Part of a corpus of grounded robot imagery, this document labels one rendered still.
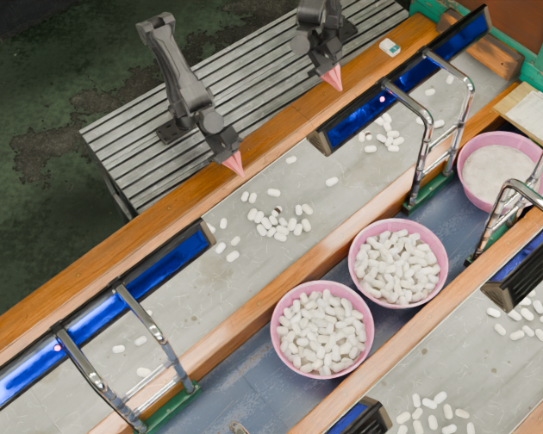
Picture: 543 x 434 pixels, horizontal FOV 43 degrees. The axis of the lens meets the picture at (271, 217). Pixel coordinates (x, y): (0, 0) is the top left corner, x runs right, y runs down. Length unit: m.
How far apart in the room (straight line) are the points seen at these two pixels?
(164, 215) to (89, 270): 0.26
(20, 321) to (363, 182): 1.03
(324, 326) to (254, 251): 0.29
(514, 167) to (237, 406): 1.05
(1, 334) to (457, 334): 1.19
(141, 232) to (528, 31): 1.27
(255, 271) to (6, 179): 1.61
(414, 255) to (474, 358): 0.32
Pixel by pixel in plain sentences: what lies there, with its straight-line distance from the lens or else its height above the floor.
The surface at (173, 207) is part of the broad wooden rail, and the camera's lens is 1.99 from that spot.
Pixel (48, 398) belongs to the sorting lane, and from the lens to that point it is 1.88.
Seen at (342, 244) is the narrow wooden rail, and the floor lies 0.76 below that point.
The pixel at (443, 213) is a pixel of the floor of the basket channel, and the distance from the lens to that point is 2.07.
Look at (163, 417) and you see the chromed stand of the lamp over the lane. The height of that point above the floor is 0.71.
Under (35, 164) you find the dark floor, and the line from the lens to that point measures 3.20.
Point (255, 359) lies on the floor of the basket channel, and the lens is 1.86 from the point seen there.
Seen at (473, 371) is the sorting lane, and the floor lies 0.74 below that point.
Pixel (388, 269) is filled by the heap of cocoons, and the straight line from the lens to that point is 1.89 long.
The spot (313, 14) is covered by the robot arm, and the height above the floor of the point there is 1.05.
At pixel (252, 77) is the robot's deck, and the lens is 2.37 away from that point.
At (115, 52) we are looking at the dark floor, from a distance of 3.51.
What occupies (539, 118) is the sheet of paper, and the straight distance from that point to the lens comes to 2.20.
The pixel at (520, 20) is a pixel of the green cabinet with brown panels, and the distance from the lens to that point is 2.21.
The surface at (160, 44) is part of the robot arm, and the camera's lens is 1.94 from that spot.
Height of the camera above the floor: 2.44
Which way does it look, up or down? 60 degrees down
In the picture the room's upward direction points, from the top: 6 degrees counter-clockwise
